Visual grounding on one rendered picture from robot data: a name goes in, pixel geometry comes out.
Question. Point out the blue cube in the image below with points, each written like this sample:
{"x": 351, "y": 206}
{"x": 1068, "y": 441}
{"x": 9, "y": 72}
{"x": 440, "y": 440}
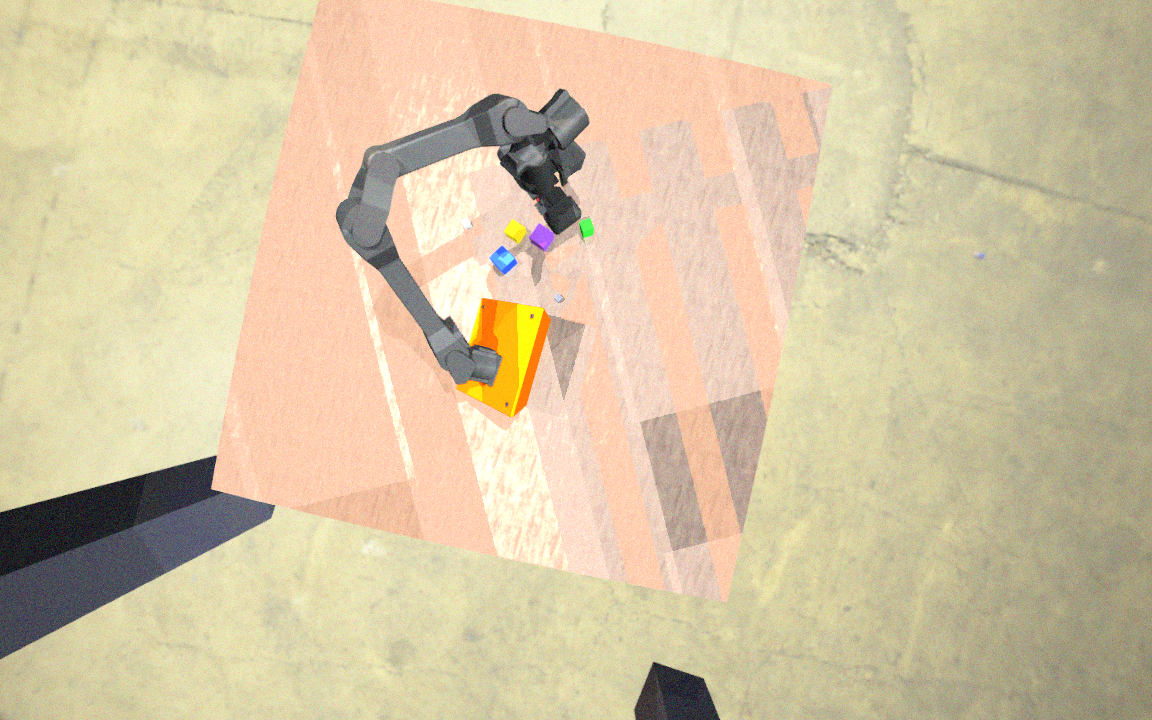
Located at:
{"x": 503, "y": 260}

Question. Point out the purple block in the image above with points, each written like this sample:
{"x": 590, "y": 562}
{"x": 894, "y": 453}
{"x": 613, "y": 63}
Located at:
{"x": 541, "y": 237}

